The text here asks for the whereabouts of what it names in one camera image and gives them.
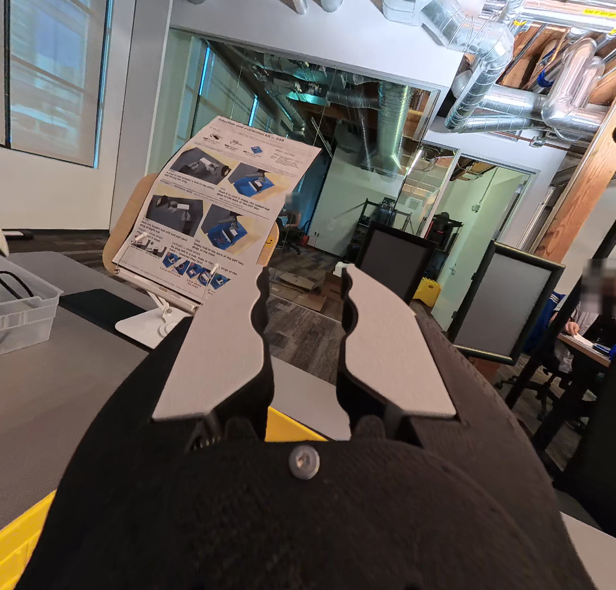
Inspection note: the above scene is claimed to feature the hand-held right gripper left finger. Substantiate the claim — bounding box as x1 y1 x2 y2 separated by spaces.
151 265 275 439

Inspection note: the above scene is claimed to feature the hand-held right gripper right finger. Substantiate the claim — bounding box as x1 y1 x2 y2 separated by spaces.
335 264 458 440

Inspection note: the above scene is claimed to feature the yellow storage bin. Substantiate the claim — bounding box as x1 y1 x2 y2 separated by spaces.
0 404 330 590

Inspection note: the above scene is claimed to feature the clear plastic bin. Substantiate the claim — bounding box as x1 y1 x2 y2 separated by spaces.
0 255 64 356

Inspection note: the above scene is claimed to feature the black cable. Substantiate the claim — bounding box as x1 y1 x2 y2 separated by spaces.
0 270 32 304

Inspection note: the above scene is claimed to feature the white metal stand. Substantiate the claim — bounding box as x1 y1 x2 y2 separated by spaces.
115 263 200 350

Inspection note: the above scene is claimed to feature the black framed panel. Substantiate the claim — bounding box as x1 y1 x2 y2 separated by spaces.
355 221 438 307
447 240 566 367

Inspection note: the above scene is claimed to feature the cardboard box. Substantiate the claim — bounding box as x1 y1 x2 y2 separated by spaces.
279 271 343 307

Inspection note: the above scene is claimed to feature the blue jacket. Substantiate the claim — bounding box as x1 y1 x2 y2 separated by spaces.
522 289 569 355

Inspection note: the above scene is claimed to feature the instruction sheet on wooden stand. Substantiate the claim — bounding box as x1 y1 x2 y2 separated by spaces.
103 173 280 311

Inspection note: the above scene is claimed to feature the printed instruction sheet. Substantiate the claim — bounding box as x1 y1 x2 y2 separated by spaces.
112 116 322 302

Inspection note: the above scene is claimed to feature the glass window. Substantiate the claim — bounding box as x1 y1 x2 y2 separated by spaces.
4 0 117 168
192 46 261 133

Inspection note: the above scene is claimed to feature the black wire shelf rack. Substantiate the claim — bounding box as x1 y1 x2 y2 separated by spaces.
357 197 412 258

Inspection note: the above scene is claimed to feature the wooden post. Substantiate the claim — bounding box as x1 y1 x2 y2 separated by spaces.
533 113 616 263

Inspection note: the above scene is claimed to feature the silver round ventilation duct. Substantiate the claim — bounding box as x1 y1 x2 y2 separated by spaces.
445 36 608 143

